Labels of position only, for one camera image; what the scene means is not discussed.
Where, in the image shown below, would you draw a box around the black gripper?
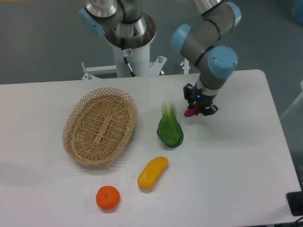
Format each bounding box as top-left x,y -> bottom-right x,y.
183,83 -> 218,116

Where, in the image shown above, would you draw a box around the purple sweet potato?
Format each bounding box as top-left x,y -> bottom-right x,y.
184,103 -> 199,117

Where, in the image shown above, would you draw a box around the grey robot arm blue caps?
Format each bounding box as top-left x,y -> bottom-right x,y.
79,0 -> 241,117

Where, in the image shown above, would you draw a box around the green bok choy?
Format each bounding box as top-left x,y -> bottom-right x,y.
157,102 -> 184,148

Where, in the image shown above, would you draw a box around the yellow mango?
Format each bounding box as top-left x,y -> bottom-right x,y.
137,157 -> 169,190

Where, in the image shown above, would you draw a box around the woven wicker basket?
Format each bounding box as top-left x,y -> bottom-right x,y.
62,87 -> 137,166

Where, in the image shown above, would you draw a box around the orange tangerine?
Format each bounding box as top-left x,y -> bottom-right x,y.
96,185 -> 120,210

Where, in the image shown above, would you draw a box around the blue object top right corner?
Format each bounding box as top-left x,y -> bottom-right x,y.
292,0 -> 303,25

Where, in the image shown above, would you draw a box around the black device at table edge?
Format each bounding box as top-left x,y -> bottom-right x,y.
286,191 -> 303,217

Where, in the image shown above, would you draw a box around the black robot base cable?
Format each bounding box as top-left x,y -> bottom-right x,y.
120,37 -> 137,78

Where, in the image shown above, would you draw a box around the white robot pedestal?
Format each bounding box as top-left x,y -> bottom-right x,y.
80,13 -> 191,80

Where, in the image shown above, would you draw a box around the white frame at right edge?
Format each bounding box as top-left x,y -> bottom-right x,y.
280,81 -> 303,121

